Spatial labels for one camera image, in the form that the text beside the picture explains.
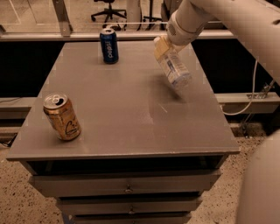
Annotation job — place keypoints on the black stand base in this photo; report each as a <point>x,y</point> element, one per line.
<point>150,17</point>

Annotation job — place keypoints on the blue Pepsi can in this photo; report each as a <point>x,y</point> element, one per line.
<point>109,46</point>

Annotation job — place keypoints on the gold LaCroix can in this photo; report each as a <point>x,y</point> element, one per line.
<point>59,111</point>

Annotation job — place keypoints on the bottom grey drawer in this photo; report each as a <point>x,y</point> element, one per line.
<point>141,218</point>

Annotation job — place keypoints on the grey drawer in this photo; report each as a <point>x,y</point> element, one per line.
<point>93,185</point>
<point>141,218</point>
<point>136,205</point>

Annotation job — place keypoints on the top grey drawer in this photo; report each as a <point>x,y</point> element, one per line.
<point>93,185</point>

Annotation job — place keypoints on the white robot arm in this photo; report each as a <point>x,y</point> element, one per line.
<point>255,23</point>

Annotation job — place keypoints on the grey drawer cabinet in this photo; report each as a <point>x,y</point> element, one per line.
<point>131,121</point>

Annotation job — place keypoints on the clear plastic water bottle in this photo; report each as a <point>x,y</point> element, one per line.
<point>175,70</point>

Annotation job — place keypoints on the middle grey drawer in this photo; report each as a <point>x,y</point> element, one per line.
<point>136,205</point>

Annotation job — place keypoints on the black office chair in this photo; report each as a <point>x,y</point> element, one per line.
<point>109,12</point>

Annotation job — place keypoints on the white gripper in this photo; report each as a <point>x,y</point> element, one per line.
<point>178,34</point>

